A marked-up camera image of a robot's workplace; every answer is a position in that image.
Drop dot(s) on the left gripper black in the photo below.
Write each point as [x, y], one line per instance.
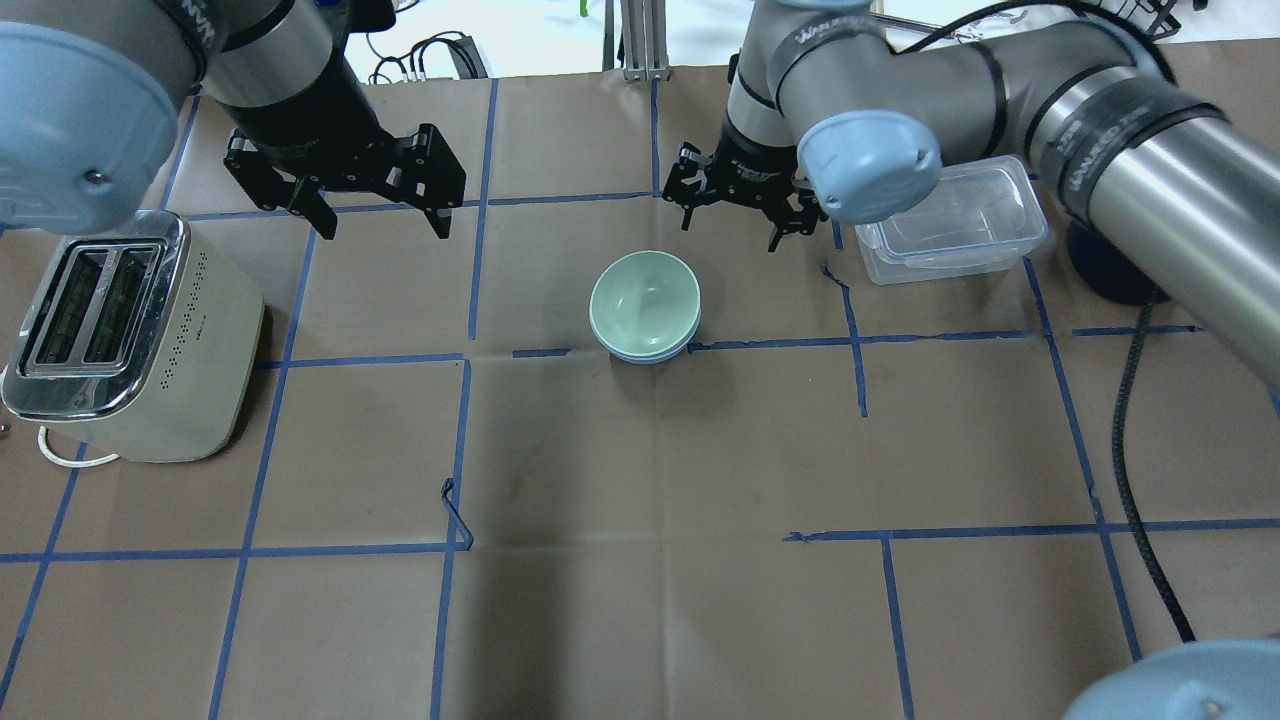
[305, 125]

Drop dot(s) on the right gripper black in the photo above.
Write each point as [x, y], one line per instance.
[752, 163]

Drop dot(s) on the green bowl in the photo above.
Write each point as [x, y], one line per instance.
[644, 300]

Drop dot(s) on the blue bowl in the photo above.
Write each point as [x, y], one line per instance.
[660, 354]

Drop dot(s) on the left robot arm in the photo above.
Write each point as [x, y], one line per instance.
[91, 92]

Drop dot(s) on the clear plastic container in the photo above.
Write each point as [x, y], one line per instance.
[982, 217]

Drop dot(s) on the cream toaster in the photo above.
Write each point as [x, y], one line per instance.
[139, 341]

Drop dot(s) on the dark blue saucepan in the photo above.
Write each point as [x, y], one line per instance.
[1107, 271]

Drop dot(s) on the aluminium frame post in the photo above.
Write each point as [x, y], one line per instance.
[635, 40]

